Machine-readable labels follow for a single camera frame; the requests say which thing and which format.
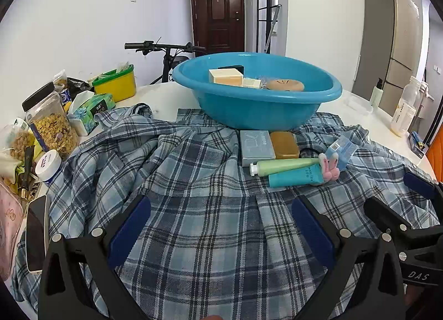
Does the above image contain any green tissue pack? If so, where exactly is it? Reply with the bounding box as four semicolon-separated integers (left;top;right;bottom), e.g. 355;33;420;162
68;91;116;136

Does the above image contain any clear plastic food container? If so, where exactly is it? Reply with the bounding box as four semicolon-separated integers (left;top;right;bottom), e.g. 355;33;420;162
342;95;374;115

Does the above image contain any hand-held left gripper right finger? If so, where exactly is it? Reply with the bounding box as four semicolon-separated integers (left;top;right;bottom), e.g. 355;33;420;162
291;195;405;320

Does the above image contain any yellow tub with green rim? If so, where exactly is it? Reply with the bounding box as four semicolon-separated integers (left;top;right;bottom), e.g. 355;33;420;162
92;65;136;103

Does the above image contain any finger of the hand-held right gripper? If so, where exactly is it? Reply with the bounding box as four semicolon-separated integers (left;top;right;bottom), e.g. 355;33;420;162
403;172;443;203
363;196;422;239

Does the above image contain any black square box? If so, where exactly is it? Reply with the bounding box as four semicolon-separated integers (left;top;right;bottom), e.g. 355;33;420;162
218;64;245;75

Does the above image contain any black bicycle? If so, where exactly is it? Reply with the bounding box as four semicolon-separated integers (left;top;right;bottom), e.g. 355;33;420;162
125;40;207;84

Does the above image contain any light green tube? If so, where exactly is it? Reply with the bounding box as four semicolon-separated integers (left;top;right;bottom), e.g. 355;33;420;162
249;158;321;177

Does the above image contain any teal tube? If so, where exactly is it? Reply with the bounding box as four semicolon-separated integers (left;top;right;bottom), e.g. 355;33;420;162
269;163;324;188

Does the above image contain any clear bottle with cream liquid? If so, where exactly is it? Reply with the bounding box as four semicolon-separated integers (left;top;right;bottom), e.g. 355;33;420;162
390;76;421;137

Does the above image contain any beige refrigerator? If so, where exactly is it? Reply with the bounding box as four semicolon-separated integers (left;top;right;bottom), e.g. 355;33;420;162
352;0;424;118

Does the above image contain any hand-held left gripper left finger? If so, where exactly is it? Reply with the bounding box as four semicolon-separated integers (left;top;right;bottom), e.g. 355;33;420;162
38;195;153;320

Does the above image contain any blue plastic basin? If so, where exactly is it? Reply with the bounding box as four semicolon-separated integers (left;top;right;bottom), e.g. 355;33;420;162
172;52;343;131

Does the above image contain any small light blue box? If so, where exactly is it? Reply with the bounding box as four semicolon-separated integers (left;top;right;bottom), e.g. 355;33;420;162
325;135;359;171

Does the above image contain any smartphone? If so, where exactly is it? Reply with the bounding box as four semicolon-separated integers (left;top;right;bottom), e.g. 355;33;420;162
26;194;51;274

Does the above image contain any grey rectangular box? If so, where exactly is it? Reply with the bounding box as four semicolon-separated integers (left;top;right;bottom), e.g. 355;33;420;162
240;130;276;167

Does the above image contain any white jar with blue label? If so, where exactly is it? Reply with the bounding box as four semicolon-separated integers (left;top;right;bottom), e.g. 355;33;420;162
35;150;63;187

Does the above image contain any cereal bag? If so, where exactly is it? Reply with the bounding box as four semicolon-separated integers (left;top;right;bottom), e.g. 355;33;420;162
22;82;80;161

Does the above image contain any pink pouch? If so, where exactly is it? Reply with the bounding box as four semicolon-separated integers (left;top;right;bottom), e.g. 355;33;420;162
0;178;25;281

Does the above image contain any white and yellow box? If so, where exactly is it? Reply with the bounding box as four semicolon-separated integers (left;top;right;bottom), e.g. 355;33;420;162
208;67;243;85

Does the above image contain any blue plaid shirt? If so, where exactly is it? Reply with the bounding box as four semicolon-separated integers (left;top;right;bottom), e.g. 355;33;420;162
10;103;437;320

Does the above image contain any round tan vented disc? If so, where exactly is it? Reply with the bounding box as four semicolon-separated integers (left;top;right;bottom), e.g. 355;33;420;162
266;78;305;92

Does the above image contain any dark brown door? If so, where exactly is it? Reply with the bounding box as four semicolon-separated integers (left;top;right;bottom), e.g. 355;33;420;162
190;0;246;56

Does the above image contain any pale green pump bottle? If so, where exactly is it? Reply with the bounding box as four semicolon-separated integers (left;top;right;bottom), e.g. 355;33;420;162
370;78;385;109

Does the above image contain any small blue and black box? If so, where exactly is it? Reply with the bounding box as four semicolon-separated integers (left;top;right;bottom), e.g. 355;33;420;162
408;131;426;158

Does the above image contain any clear snack bag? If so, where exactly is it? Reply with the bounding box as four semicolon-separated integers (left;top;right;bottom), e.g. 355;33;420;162
0;122;35;168

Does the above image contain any orange chair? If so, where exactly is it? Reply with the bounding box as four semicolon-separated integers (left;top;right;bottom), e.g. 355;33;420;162
426;129;443;182

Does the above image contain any brown soap bar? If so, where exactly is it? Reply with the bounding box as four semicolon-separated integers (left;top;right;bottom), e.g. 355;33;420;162
270;131;300;160

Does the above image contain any black plastic bag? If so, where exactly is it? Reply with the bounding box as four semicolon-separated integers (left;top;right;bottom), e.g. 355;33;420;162
66;78;94;99

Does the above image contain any black hair tie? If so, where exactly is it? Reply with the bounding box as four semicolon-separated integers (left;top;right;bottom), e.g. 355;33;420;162
298;147;324;158

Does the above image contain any mop pole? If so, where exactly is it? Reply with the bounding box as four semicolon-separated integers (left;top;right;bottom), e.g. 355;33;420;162
265;4;282;54

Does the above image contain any black framed glass door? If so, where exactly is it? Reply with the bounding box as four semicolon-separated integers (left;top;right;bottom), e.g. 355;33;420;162
255;0;289;54

